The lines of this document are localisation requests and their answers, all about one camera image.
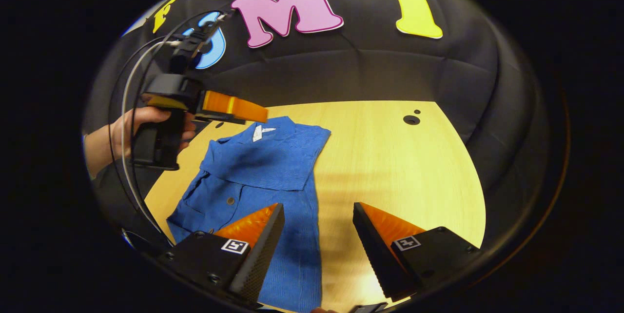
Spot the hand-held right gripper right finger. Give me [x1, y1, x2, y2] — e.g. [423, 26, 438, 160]
[352, 201, 482, 303]

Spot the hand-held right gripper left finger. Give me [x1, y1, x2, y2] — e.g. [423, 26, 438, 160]
[162, 202, 286, 307]

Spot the blue button-up shirt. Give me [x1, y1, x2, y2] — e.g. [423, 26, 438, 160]
[167, 116, 332, 313]

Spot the white cable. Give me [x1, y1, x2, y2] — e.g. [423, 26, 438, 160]
[120, 40, 169, 235]

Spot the black cable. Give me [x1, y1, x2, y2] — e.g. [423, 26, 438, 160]
[107, 10, 222, 248]

